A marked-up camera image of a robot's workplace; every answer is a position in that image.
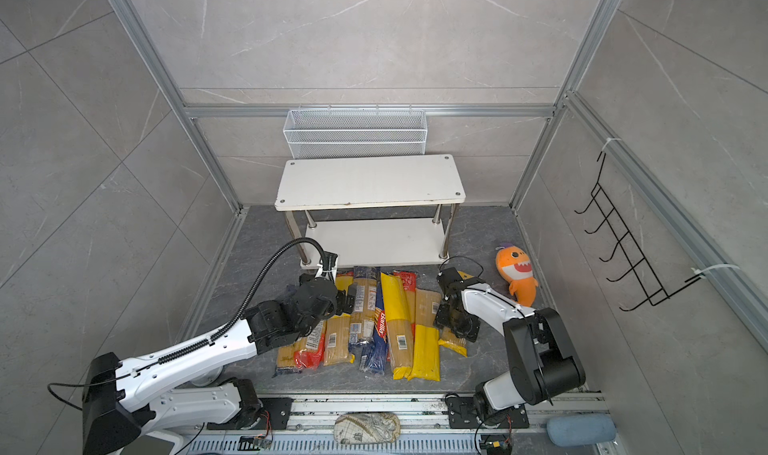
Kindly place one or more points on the white wire mesh basket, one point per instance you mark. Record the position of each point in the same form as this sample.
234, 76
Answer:
323, 133

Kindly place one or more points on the yellow-end spaghetti bag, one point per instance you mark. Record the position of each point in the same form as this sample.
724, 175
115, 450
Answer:
448, 338

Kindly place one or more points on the blue grey foam roll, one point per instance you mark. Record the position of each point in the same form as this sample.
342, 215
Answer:
581, 430

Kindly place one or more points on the blue Barilla spaghetti bag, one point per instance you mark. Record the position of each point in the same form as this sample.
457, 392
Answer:
375, 355

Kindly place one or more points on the yellow-top spaghetti bag barcode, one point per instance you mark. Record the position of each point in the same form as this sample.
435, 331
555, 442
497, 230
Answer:
398, 326

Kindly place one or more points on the blue tan spaghetti bag leftmost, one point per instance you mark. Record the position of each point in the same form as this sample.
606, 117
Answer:
285, 363

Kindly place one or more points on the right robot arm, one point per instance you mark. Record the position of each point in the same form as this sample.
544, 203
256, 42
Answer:
542, 359

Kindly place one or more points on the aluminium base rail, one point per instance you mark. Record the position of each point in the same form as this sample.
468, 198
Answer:
416, 423

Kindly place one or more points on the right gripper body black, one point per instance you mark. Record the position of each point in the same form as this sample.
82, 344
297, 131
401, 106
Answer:
460, 324

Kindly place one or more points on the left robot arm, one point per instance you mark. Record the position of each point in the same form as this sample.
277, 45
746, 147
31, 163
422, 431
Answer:
125, 399

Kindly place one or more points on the half yellow spaghetti bag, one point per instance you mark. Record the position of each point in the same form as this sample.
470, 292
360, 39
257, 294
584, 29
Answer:
426, 358

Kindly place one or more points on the white two-tier shelf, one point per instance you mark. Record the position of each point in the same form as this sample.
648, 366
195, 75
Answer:
386, 211

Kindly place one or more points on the black wire hook rack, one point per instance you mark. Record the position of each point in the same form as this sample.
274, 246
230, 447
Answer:
626, 246

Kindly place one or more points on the clear blue-end spaghetti bag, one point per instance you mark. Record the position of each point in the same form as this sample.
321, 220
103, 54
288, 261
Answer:
363, 318

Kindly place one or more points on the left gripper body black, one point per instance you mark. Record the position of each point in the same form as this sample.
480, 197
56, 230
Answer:
339, 304

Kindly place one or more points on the patterned cloth pouch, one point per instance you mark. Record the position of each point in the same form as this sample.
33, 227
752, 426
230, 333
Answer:
367, 428

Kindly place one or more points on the red spaghetti bag left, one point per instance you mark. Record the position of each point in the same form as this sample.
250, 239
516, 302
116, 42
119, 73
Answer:
309, 351

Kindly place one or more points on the orange shark plush toy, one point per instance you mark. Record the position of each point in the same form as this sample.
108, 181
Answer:
516, 267

